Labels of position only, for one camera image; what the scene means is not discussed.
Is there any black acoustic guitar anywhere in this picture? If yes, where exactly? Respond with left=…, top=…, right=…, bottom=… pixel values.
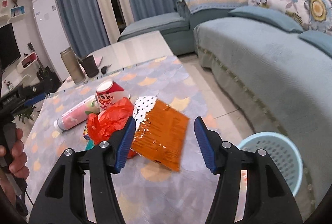
left=26, top=42, right=62, bottom=93

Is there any floral cushion near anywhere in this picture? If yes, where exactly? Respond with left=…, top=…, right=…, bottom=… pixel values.
left=304, top=0, right=331, bottom=35

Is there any orange plastic bag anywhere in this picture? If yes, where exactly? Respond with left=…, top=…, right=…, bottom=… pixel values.
left=87, top=98, right=134, bottom=145

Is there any white red wall shelf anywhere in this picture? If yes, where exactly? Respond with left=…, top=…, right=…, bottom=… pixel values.
left=16, top=52, right=39, bottom=75

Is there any black car key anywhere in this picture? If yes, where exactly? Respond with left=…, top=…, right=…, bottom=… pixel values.
left=101, top=65, right=111, bottom=75

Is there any teal chaise ottoman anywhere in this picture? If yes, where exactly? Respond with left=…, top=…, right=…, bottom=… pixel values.
left=118, top=13, right=195, bottom=55

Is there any person's left hand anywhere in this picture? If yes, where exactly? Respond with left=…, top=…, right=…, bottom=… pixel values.
left=9, top=129, right=30, bottom=180

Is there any teal blue sofa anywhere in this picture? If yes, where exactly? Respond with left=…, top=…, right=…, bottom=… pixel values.
left=175, top=0, right=331, bottom=219

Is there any patterned fan-print tablecloth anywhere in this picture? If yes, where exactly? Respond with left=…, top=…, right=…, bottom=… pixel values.
left=25, top=56, right=218, bottom=223

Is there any blue red card box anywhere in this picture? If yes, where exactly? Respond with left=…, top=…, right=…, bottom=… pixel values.
left=83, top=128, right=90, bottom=140

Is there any black television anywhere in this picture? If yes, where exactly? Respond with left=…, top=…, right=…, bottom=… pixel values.
left=0, top=23, right=21, bottom=72

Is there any dark brown cup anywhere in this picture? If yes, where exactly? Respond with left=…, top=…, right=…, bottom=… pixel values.
left=78, top=55, right=99, bottom=78

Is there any polka dot white wrapper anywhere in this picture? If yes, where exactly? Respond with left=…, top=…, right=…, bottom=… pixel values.
left=132, top=96, right=157, bottom=127

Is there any light blue waste basket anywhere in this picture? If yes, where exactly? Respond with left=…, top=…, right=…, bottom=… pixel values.
left=237, top=132, right=303, bottom=196

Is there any orange foil snack bag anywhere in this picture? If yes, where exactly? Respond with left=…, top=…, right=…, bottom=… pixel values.
left=131, top=100, right=189, bottom=172

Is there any gold thermos bottle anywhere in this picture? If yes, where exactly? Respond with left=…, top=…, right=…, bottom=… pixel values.
left=60, top=47, right=85, bottom=84

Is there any green potted plant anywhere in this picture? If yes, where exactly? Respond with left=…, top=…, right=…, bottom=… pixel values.
left=14, top=105, right=36, bottom=124

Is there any blue curtain left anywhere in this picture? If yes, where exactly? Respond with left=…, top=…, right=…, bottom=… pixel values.
left=56, top=0, right=110, bottom=58

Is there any red white panda paper cup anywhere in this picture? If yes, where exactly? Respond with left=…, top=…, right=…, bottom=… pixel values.
left=95, top=79, right=126, bottom=111

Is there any teal plastic bag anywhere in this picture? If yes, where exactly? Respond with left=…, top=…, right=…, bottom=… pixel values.
left=85, top=140, right=95, bottom=150

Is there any white refrigerator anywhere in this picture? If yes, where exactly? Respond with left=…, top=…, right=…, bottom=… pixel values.
left=32, top=0, right=70, bottom=82

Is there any pink white bottle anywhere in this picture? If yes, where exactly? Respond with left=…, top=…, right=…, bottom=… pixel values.
left=54, top=95, right=100, bottom=132

